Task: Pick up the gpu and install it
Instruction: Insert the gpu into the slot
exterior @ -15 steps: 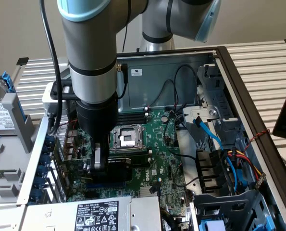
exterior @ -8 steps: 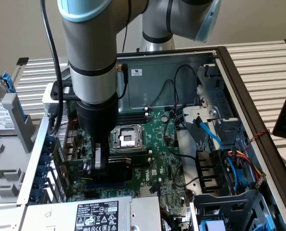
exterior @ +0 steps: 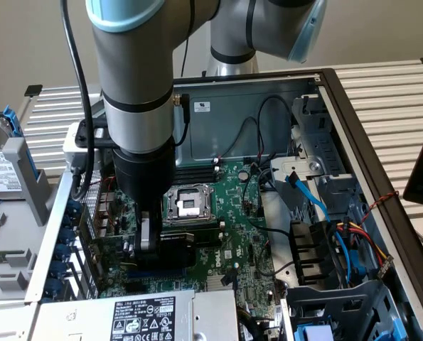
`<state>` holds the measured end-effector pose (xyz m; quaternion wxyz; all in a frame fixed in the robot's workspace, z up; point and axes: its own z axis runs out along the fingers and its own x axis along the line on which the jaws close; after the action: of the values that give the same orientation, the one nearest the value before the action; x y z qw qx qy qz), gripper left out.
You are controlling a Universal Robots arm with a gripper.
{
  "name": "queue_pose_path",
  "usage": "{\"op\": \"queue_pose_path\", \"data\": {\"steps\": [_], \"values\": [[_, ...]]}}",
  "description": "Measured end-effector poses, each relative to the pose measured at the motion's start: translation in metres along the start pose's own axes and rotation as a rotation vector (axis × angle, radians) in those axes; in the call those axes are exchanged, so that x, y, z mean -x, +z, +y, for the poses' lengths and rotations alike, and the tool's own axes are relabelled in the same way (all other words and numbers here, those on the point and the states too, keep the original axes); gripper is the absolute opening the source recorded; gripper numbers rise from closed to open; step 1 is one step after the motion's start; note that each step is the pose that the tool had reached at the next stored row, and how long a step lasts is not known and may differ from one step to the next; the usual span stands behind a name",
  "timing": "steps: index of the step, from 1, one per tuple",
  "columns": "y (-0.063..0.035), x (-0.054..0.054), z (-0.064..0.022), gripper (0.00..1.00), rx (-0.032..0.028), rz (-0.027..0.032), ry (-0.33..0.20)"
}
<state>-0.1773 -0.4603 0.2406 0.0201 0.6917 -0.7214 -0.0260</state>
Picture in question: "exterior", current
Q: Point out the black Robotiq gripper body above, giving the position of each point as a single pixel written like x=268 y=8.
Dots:
x=143 y=170

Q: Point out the green graphics card silver bracket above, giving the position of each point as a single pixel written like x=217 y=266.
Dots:
x=177 y=252

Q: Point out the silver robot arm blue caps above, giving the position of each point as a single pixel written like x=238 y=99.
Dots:
x=136 y=71

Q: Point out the blue expansion slot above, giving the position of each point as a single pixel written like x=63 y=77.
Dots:
x=154 y=274

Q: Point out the silver CPU socket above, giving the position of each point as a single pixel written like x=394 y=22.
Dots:
x=190 y=204

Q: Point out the black RAM slot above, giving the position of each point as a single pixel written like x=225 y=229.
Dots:
x=197 y=169
x=197 y=177
x=197 y=181
x=204 y=225
x=197 y=173

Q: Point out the silver rear port stack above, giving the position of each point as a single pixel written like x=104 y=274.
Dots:
x=106 y=216

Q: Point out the short black expansion slot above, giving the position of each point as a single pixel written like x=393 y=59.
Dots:
x=134 y=287

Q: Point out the silver chipset heatsink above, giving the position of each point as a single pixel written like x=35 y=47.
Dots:
x=214 y=284

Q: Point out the blue card retention clip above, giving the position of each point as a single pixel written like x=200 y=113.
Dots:
x=70 y=234
x=59 y=269
x=53 y=288
x=73 y=209
x=64 y=252

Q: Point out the green Dell motherboard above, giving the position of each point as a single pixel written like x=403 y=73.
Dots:
x=232 y=213

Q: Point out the white case sticker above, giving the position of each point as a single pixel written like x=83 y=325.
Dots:
x=202 y=106

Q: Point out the open grey PC case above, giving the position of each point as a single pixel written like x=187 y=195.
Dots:
x=232 y=135

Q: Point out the silver power supply unit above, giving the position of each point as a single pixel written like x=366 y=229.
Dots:
x=211 y=316

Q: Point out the round coin battery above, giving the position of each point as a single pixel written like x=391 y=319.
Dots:
x=244 y=174

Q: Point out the blue plastic disk carrier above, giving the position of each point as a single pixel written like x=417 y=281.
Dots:
x=10 y=120

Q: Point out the black plastic fan shroud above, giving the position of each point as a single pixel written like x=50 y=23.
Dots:
x=307 y=248

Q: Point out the silver metal disk bay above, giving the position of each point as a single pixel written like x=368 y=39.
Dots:
x=321 y=142

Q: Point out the grey disk bay blue rails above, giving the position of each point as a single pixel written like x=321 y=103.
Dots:
x=325 y=302

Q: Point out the dark framed screen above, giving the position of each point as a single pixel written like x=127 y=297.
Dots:
x=422 y=170

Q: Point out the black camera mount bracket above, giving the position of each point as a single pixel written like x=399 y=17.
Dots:
x=102 y=143

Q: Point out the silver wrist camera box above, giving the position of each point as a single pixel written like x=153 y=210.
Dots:
x=70 y=152

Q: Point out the silver metal bracket plate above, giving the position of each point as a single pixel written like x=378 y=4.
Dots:
x=296 y=167

